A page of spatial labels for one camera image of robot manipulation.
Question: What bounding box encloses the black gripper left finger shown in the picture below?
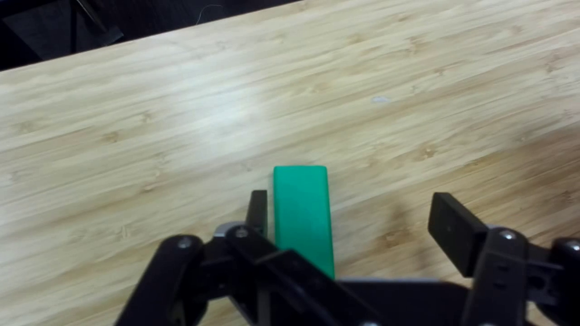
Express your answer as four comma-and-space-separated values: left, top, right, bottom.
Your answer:
114, 189, 364, 326

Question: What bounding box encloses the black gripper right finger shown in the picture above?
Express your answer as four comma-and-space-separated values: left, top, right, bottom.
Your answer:
425, 191, 580, 326

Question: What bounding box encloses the green block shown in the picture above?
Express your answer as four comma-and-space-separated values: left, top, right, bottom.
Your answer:
271, 163, 336, 283

